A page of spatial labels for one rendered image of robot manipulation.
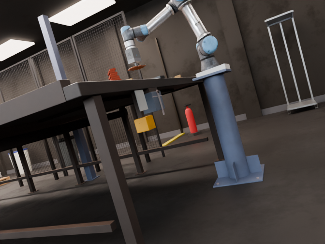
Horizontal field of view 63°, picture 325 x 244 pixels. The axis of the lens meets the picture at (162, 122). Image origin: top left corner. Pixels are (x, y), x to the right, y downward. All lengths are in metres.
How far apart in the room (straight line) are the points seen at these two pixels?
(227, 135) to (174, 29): 4.24
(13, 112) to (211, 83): 1.40
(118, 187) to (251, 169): 1.35
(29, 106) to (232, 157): 1.52
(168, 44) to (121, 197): 5.14
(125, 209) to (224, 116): 1.20
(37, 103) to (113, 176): 0.46
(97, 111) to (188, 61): 4.86
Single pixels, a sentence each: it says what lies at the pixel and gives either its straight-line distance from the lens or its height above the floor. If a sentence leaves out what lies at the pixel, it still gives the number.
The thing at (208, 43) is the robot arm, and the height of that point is 1.08.
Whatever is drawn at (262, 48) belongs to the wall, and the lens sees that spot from 5.71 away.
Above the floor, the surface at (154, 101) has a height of 0.77.
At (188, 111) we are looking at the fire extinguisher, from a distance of 5.32.
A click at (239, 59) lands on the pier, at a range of 5.64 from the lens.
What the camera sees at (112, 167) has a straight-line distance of 1.20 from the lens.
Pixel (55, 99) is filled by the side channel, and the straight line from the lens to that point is 1.21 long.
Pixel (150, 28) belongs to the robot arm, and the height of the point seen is 1.33.
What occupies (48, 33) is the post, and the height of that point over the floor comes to 2.14.
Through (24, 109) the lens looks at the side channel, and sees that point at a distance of 1.35.
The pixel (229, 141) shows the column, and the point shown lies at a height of 0.32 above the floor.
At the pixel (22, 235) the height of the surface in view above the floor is 0.25.
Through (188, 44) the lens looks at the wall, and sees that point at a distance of 5.97.
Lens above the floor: 0.73
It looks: 3 degrees down
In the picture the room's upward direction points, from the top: 16 degrees counter-clockwise
